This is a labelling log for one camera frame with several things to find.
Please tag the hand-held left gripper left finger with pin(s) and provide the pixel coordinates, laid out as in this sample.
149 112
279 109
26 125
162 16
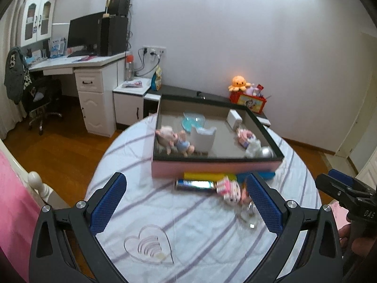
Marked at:
107 203

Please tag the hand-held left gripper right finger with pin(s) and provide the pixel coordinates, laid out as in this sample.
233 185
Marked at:
263 203

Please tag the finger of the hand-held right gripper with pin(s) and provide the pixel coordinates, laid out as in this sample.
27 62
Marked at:
338 175
327 184

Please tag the silver ball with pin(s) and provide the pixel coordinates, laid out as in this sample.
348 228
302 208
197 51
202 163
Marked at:
266 152

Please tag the white small figurine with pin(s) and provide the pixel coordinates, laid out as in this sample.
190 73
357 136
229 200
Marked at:
253 149

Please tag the pink box with black rim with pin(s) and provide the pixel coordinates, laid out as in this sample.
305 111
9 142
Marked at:
218 165

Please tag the pink small toy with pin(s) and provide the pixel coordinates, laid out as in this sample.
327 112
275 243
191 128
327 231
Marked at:
246 137

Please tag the white small box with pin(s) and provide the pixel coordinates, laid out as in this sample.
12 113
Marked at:
234 118

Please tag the pink pig figurine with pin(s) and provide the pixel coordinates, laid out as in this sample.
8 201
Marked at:
165 135

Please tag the blue heart-shaped dish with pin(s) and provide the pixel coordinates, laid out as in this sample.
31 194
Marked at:
191 121

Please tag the person's right hand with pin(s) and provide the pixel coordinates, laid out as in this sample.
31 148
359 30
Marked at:
363 245

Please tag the blue flat box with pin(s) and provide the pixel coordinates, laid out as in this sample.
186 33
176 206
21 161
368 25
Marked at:
263 175

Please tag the pink block toy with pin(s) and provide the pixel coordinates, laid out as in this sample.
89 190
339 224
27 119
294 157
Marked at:
229 190

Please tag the clear acrylic heart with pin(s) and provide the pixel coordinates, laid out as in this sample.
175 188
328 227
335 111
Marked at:
147 246

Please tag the yellow flat box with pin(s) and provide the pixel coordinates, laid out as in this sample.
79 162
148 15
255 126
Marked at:
201 176

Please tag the dark printed tube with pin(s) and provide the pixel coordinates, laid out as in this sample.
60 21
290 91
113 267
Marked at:
194 184

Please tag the pink blanket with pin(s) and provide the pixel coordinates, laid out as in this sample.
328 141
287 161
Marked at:
14 206

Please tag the white nightstand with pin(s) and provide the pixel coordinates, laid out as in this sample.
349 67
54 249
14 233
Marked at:
129 106

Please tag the red storage box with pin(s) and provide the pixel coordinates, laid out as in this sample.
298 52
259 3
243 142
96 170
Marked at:
250 103

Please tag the white desk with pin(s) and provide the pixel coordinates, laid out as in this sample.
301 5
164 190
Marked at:
97 94

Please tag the purple plush toy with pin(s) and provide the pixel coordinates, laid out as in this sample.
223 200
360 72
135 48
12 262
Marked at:
251 90

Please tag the printed papers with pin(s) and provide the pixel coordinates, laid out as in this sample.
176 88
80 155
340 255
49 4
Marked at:
132 84

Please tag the orange octopus plush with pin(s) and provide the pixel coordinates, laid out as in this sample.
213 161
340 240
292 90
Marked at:
239 83

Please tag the small black object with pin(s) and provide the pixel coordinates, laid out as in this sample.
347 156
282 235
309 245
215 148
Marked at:
201 95

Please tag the black office chair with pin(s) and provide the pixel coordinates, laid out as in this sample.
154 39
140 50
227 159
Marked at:
44 94

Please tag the blue and yellow snack bag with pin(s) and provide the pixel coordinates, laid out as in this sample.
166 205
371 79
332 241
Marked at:
157 79

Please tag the clear water bottle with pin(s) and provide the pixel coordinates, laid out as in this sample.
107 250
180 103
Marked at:
129 69

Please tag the black keyboard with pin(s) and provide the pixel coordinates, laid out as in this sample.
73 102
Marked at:
81 53

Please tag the grey jacket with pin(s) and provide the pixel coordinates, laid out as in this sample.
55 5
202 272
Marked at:
14 76

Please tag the blue and white box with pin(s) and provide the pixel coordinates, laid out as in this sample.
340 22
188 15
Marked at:
57 47

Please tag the black computer tower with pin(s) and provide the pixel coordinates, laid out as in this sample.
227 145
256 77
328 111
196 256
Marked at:
115 35

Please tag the black monitor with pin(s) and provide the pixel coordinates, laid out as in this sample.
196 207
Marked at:
84 32

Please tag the beige curtain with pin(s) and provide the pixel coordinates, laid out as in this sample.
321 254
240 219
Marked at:
8 35

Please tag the small beige webcam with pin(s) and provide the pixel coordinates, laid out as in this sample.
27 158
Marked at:
107 7

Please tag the black speaker box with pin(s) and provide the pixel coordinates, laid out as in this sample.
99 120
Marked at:
120 6

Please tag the white bed frame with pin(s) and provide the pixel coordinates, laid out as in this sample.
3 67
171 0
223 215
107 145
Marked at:
36 181

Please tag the white wall outlet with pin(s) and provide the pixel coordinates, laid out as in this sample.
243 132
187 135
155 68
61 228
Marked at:
154 51

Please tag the white wall cabinet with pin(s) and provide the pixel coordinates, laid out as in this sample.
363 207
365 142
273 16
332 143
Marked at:
38 20

